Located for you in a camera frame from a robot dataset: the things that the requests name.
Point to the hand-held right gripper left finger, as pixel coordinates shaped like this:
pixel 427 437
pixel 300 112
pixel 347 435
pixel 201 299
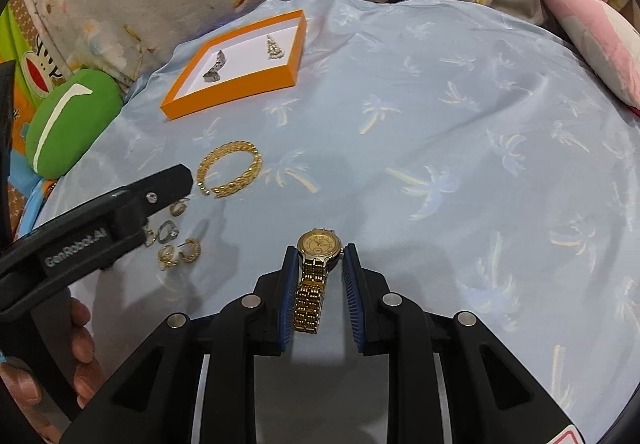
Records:
pixel 286 306

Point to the silver wrist watch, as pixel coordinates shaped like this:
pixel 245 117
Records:
pixel 220 60

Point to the cartoon printed blanket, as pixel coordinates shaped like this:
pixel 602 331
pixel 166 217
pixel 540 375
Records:
pixel 40 69

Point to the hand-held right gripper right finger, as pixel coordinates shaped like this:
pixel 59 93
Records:
pixel 352 306

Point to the pink pillow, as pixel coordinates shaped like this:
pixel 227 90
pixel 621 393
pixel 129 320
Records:
pixel 595 34

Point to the gold hoop earring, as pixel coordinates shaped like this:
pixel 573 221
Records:
pixel 194 250
pixel 178 209
pixel 166 257

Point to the light blue palm-print cloth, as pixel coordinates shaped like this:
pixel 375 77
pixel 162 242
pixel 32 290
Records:
pixel 450 149

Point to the gold wrist watch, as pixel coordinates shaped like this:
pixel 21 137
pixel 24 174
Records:
pixel 320 244

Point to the orange jewelry box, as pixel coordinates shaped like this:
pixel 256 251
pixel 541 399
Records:
pixel 225 97

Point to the person's left hand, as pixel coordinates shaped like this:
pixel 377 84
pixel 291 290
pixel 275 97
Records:
pixel 84 334

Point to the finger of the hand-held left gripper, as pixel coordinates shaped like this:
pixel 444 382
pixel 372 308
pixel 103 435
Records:
pixel 165 184

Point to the green plush pillow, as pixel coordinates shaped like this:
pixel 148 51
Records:
pixel 85 124

